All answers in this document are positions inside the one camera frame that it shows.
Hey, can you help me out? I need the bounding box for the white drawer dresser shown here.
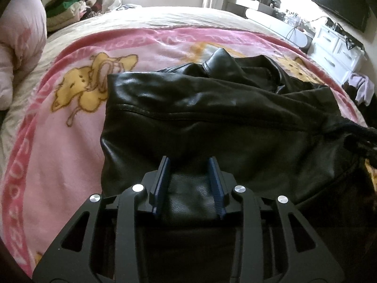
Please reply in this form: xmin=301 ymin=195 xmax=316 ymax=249
xmin=308 ymin=24 xmax=366 ymax=79

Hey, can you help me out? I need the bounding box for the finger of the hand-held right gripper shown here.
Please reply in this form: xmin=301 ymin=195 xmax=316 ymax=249
xmin=343 ymin=125 xmax=377 ymax=160

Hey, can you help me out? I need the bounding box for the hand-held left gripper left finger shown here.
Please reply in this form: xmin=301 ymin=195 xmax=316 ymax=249
xmin=32 ymin=156 xmax=172 ymax=283

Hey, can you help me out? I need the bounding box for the black cloth heap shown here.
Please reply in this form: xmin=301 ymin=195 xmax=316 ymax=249
xmin=342 ymin=82 xmax=372 ymax=116

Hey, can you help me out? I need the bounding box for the white desk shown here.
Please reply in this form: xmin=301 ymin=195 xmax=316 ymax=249
xmin=227 ymin=0 xmax=314 ymax=51

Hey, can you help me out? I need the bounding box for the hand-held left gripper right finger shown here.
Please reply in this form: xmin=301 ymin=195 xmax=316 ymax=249
xmin=208 ymin=156 xmax=345 ymax=283

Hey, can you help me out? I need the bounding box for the lavender garment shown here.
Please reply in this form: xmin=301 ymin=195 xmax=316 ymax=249
xmin=349 ymin=72 xmax=376 ymax=107

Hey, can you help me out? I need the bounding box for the pink printed blanket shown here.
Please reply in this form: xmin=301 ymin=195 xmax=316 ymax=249
xmin=0 ymin=27 xmax=377 ymax=278

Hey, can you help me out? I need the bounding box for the black flat television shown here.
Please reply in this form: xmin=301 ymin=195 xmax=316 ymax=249
xmin=311 ymin=0 xmax=372 ymax=33

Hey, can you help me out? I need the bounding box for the pile of folded clothes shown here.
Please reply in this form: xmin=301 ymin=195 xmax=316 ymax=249
xmin=44 ymin=0 xmax=118 ymax=33

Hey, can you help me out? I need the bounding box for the black leather jacket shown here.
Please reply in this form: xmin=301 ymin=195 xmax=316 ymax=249
xmin=99 ymin=47 xmax=377 ymax=283

